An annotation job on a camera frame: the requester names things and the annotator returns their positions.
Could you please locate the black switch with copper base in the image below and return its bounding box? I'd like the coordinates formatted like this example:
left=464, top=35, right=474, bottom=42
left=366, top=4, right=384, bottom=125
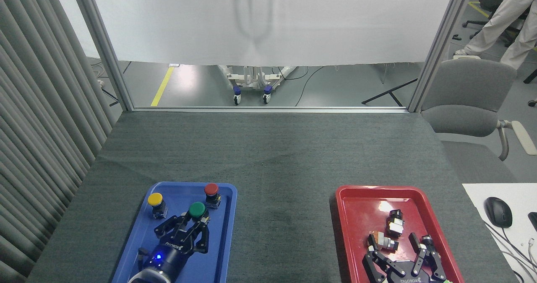
left=421, top=234, right=438, bottom=255

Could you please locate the green push button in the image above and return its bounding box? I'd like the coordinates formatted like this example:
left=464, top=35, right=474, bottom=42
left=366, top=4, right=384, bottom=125
left=188, top=202, right=208, bottom=223

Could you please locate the yellow push button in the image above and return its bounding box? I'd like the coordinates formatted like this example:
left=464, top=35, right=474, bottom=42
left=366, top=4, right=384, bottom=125
left=147, top=192, right=168, bottom=219

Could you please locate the black mouse cable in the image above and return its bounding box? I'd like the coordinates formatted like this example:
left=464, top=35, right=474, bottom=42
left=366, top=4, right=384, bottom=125
left=482, top=220, right=537, bottom=271

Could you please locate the white side desk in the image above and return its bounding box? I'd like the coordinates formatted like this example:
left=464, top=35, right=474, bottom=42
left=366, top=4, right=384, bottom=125
left=461, top=183, right=537, bottom=283

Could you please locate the white hanging sheet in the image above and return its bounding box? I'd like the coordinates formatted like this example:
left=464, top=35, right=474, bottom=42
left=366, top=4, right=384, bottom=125
left=87, top=0, right=460, bottom=67

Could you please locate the blue plastic tray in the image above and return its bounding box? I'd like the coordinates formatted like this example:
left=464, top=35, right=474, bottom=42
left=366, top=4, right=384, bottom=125
left=111, top=182, right=238, bottom=283

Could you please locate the red plastic tray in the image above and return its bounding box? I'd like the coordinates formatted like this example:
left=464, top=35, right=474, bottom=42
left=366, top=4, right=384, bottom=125
left=335, top=185, right=466, bottom=283

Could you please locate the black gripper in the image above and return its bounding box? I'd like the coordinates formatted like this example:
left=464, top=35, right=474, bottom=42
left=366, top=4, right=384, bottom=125
left=362, top=232, right=448, bottom=283
left=144, top=213, right=210, bottom=278

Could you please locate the orange and grey switch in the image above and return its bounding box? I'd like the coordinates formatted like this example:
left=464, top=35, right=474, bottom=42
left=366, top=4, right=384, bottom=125
left=368, top=231, right=399, bottom=252

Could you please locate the silver frame rail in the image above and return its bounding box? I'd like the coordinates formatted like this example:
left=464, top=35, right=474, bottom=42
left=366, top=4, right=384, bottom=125
left=132, top=106, right=409, bottom=114

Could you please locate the black floor cable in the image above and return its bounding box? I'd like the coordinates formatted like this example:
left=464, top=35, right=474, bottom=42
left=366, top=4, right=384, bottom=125
left=295, top=66, right=324, bottom=106

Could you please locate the person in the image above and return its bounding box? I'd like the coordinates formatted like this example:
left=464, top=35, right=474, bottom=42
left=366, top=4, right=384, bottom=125
left=454, top=0, right=537, bottom=70

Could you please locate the black office chair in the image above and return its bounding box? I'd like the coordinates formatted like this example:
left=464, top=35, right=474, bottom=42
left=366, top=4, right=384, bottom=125
left=461, top=0, right=525, bottom=40

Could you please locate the grey pleated curtain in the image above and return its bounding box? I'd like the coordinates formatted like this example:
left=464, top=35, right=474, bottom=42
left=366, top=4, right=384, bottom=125
left=0, top=0, right=116, bottom=283

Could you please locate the black stand leg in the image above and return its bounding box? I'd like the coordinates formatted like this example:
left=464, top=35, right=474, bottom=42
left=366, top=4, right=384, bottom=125
left=362, top=78, right=419, bottom=106

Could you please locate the red push button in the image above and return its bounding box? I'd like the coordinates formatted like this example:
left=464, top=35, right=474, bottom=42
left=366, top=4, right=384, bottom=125
left=204, top=183, right=222, bottom=210

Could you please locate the black computer mouse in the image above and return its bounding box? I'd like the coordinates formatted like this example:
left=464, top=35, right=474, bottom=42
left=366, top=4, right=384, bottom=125
left=485, top=197, right=513, bottom=228

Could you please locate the white stand on wheels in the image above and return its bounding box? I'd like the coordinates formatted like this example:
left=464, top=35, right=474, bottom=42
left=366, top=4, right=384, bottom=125
left=218, top=65, right=297, bottom=105

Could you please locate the white thin cable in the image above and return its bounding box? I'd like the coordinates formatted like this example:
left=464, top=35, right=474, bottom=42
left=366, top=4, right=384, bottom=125
left=527, top=238, right=537, bottom=271

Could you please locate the silver frame post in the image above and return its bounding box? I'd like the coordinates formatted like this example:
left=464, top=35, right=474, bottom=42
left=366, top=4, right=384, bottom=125
left=69, top=0, right=135, bottom=112
left=407, top=0, right=477, bottom=113

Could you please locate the grey office chair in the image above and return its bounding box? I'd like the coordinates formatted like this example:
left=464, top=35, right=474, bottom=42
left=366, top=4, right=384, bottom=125
left=421, top=56, right=537, bottom=162

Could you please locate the black chair base with castor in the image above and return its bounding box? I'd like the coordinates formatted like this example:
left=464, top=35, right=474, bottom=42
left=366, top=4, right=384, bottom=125
left=523, top=68, right=537, bottom=107

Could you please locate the black and white switch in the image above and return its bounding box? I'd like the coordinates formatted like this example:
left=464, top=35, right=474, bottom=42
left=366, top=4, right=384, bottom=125
left=387, top=210, right=405, bottom=237

